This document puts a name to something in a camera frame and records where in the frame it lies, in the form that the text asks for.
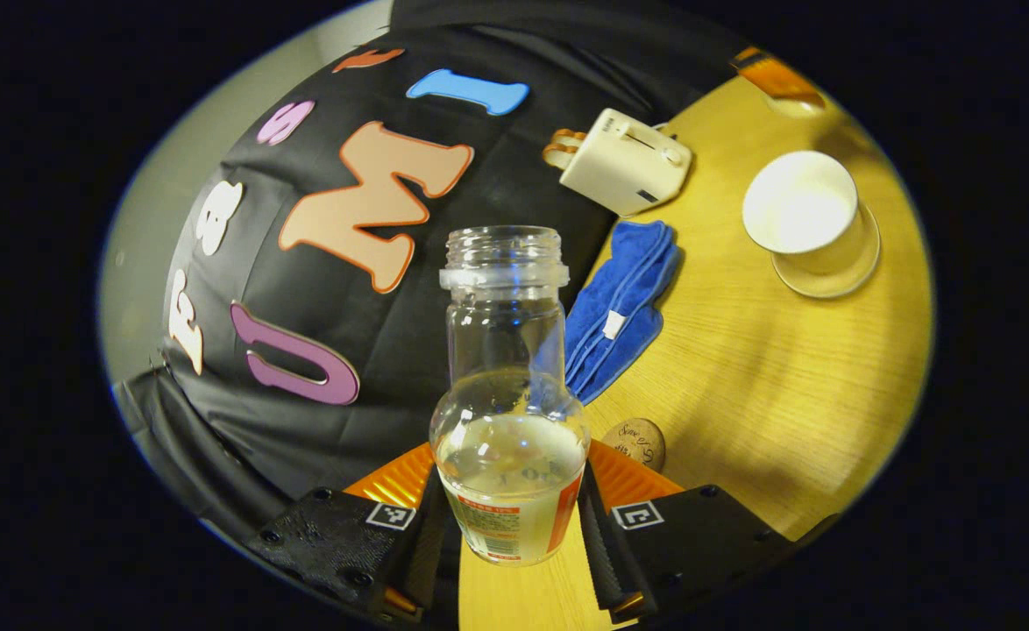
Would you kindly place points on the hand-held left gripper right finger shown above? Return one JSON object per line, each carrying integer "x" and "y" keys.
{"x": 598, "y": 543}

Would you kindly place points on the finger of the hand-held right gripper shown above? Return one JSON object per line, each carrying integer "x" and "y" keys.
{"x": 773, "y": 79}

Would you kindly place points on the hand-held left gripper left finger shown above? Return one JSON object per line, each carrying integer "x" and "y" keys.
{"x": 339, "y": 539}

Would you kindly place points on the round brown coaster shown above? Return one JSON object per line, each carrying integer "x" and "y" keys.
{"x": 642, "y": 443}

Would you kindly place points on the clear glass water bottle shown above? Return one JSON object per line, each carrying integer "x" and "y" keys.
{"x": 506, "y": 456}

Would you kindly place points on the cream porcelain teacup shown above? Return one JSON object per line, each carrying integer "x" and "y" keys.
{"x": 799, "y": 210}

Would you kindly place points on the black backdrop cloth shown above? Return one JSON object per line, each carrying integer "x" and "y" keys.
{"x": 322, "y": 421}

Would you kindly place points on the cream toaster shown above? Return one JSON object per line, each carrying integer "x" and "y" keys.
{"x": 628, "y": 166}

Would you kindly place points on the cream saucer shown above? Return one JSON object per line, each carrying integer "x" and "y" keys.
{"x": 839, "y": 280}

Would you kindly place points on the toast slice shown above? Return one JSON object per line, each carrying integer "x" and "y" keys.
{"x": 567, "y": 136}
{"x": 557, "y": 156}

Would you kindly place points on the blue towel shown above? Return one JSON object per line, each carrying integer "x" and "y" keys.
{"x": 620, "y": 298}

